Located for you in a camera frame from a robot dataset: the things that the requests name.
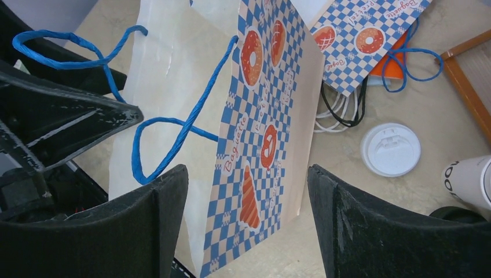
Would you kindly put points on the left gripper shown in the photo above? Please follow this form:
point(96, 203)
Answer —
point(43, 125)

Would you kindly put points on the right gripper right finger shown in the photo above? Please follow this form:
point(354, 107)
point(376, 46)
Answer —
point(361, 235)

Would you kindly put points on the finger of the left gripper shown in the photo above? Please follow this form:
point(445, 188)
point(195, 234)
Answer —
point(86, 81)

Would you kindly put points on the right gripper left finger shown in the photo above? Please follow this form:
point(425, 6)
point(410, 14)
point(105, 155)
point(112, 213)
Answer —
point(133, 235)

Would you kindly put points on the checkered paper bag blue handles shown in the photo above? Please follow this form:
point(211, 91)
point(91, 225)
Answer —
point(229, 89)

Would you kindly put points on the white cup lid far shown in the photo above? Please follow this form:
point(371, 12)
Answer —
point(390, 150)

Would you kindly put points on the stack of black lids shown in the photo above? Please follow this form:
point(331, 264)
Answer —
point(458, 214)

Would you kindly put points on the stack of white paper cups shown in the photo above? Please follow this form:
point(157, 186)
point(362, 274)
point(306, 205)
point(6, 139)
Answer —
point(469, 181)

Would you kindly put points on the stack of flat paper bags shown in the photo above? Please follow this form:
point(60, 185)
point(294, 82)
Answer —
point(361, 41)

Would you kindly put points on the wooden shelf rack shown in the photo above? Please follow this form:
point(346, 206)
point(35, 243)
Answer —
point(467, 66)

